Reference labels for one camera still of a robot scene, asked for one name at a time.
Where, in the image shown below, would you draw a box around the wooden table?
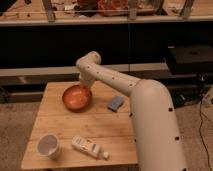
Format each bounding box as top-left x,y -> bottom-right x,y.
21,82 -> 137,169

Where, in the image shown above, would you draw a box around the white plastic bottle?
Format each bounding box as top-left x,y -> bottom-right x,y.
71,136 -> 110,160

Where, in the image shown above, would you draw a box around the white plastic cup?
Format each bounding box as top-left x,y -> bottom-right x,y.
37,134 -> 60,160

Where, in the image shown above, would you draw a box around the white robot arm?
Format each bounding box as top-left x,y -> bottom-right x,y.
76,51 -> 187,171

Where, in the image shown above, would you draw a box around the orange ceramic bowl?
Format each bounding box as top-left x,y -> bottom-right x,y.
62,85 -> 92,111

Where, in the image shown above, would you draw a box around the black floor cable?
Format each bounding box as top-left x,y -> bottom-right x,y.
197,73 -> 213,171

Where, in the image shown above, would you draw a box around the blue sponge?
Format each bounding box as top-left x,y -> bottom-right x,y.
107,96 -> 124,112

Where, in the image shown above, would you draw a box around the long wooden shelf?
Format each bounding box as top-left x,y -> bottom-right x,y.
0,0 -> 213,27

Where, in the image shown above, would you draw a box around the black box on shelf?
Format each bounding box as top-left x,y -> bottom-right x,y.
165,45 -> 213,74

